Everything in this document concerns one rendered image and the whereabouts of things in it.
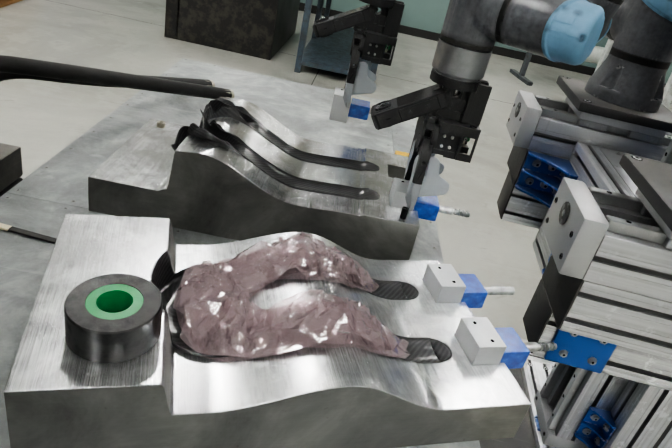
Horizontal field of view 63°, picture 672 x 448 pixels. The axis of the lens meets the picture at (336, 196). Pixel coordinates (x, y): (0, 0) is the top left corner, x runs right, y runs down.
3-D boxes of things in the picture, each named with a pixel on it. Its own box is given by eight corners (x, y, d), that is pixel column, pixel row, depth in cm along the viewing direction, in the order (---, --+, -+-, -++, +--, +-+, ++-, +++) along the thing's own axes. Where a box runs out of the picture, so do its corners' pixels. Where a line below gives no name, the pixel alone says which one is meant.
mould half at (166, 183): (398, 197, 109) (416, 135, 103) (404, 273, 86) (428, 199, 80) (149, 146, 107) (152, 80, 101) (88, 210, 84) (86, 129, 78)
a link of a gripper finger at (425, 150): (423, 187, 80) (438, 128, 78) (413, 185, 80) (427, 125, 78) (419, 180, 84) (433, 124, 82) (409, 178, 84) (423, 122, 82)
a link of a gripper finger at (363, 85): (371, 113, 106) (381, 65, 103) (341, 107, 105) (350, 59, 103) (370, 112, 109) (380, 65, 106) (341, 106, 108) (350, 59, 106)
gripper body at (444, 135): (468, 168, 80) (495, 89, 75) (411, 156, 80) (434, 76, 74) (461, 148, 87) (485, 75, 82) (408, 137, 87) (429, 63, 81)
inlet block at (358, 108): (391, 124, 115) (397, 100, 113) (392, 133, 111) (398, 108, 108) (330, 111, 115) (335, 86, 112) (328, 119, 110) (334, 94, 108)
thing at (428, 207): (462, 221, 92) (472, 193, 89) (466, 236, 87) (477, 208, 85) (386, 205, 91) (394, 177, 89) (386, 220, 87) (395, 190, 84)
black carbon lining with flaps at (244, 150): (376, 173, 100) (388, 125, 96) (377, 216, 86) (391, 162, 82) (189, 134, 99) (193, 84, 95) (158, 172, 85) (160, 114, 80)
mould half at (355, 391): (428, 289, 83) (449, 229, 78) (514, 437, 62) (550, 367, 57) (68, 288, 69) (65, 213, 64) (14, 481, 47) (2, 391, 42)
